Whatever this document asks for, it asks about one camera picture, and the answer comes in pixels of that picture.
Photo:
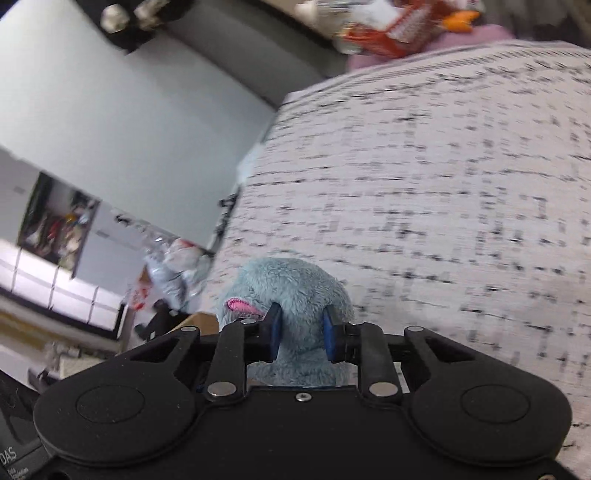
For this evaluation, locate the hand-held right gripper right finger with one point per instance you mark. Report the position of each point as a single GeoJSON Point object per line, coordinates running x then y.
{"type": "Point", "coordinates": [329, 339]}

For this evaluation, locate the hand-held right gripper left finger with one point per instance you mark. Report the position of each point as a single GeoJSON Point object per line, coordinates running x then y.
{"type": "Point", "coordinates": [272, 333]}

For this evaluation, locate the blue plush toy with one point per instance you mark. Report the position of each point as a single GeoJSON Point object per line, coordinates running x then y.
{"type": "Point", "coordinates": [291, 290]}

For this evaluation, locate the cardboard box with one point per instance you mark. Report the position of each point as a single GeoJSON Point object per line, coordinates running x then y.
{"type": "Point", "coordinates": [203, 323]}

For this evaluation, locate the black spotted stool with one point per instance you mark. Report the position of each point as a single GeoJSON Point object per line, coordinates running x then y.
{"type": "Point", "coordinates": [159, 318]}

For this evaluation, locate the white plastic bag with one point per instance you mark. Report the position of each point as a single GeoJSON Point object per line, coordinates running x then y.
{"type": "Point", "coordinates": [178, 267]}

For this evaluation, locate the white black-patterned blanket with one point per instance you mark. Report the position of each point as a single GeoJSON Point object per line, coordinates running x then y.
{"type": "Point", "coordinates": [415, 184]}

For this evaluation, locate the white kitchen cabinet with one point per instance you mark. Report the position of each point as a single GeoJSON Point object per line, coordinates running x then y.
{"type": "Point", "coordinates": [55, 240]}

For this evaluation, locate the red plastic basket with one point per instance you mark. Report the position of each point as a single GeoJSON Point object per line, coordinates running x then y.
{"type": "Point", "coordinates": [397, 32]}

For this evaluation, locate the pink bed sheet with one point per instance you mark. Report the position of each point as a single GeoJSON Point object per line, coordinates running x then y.
{"type": "Point", "coordinates": [489, 34]}

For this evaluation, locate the orange plush toy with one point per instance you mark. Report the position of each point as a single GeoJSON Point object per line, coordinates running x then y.
{"type": "Point", "coordinates": [459, 19]}

